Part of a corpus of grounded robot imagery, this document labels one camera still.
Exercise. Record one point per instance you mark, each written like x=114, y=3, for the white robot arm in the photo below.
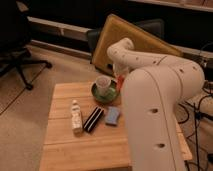
x=153, y=85

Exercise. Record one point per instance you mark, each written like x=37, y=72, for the white ceramic cup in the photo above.
x=103, y=83

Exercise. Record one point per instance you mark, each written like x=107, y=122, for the green bowl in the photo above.
x=110, y=95

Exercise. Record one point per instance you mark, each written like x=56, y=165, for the blue sponge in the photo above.
x=112, y=115

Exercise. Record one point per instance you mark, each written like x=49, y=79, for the white plastic bottle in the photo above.
x=76, y=117

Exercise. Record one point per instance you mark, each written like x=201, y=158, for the wooden table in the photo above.
x=104, y=149

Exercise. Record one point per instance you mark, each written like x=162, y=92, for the yellow cushion board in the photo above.
x=115, y=29

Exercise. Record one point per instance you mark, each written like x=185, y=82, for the dark chair behind cushion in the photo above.
x=153, y=26

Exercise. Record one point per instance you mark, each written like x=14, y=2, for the black office chair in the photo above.
x=14, y=35

